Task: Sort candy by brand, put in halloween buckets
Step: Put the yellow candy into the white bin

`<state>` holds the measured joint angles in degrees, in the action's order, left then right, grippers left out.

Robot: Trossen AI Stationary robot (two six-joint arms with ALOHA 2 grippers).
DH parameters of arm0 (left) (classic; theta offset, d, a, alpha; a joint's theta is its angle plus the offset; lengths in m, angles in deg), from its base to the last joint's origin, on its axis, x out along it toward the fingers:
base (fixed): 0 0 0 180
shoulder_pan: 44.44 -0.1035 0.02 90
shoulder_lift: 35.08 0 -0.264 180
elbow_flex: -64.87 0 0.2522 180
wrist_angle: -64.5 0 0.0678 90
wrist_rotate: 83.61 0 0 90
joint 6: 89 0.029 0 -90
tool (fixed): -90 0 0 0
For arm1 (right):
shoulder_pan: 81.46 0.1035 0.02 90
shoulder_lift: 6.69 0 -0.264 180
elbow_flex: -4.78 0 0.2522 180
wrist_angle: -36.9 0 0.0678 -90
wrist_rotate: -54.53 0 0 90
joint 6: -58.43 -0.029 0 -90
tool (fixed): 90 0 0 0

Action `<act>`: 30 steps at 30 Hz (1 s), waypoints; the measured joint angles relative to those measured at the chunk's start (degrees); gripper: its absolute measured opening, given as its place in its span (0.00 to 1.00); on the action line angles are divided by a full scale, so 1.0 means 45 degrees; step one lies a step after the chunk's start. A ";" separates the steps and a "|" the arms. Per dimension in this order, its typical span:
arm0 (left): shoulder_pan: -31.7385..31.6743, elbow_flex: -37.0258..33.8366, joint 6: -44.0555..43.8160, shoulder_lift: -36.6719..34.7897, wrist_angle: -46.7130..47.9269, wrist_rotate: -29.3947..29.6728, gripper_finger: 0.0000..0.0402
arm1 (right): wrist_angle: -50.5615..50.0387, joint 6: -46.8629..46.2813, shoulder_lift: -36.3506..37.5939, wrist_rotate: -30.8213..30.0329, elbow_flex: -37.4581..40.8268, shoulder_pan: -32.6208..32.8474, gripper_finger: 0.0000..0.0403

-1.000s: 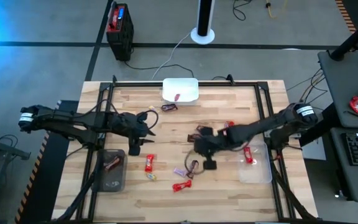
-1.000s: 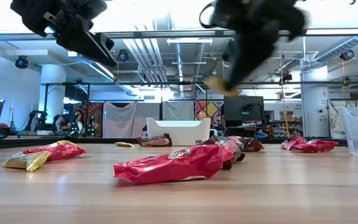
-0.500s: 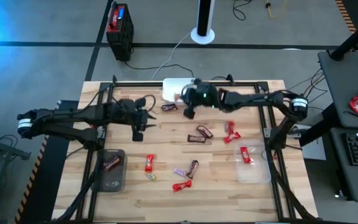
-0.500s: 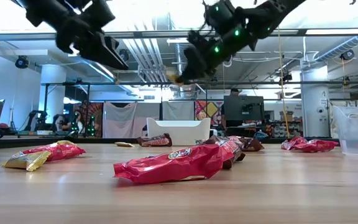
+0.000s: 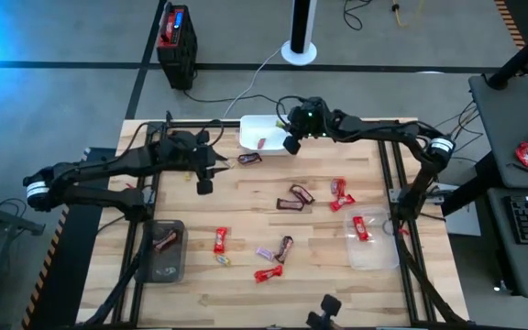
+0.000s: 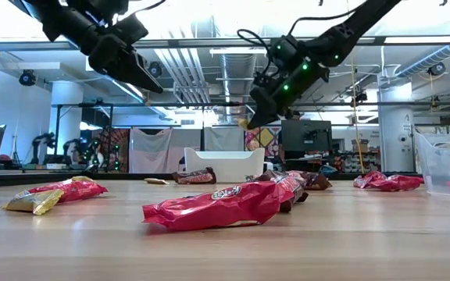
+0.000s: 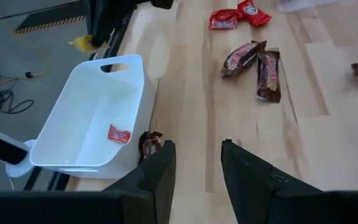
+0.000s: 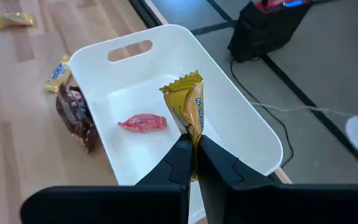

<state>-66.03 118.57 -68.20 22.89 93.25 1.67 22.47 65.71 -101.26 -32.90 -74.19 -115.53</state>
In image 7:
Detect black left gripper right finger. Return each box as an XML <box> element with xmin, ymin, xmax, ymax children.
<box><xmin>221</xmin><ymin>139</ymin><xmax>323</xmax><ymax>224</ymax></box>

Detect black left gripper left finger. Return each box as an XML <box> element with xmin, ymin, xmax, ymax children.
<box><xmin>104</xmin><ymin>140</ymin><xmax>177</xmax><ymax>224</ymax></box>

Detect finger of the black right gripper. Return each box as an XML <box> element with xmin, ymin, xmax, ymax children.
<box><xmin>85</xmin><ymin>0</ymin><xmax>137</xmax><ymax>47</ymax></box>

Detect small yellow candy wrapper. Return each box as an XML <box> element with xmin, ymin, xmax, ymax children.
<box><xmin>68</xmin><ymin>34</ymin><xmax>109</xmax><ymax>54</ymax></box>

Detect small pink-red candy wrapper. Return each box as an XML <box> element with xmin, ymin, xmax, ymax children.
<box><xmin>107</xmin><ymin>124</ymin><xmax>132</xmax><ymax>144</ymax></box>

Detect red KitKat candy bar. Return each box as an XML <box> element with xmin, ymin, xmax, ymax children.
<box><xmin>209</xmin><ymin>8</ymin><xmax>239</xmax><ymax>31</ymax></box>
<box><xmin>237</xmin><ymin>0</ymin><xmax>272</xmax><ymax>27</ymax></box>

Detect black hazard-striped floor mat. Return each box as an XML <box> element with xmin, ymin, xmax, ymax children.
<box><xmin>14</xmin><ymin>0</ymin><xmax>88</xmax><ymax>35</ymax></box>

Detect white plastic bin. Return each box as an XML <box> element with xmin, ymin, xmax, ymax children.
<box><xmin>29</xmin><ymin>54</ymin><xmax>158</xmax><ymax>180</ymax></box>

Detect yellow cable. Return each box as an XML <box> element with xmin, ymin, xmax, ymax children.
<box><xmin>0</xmin><ymin>1</ymin><xmax>49</xmax><ymax>78</ymax></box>

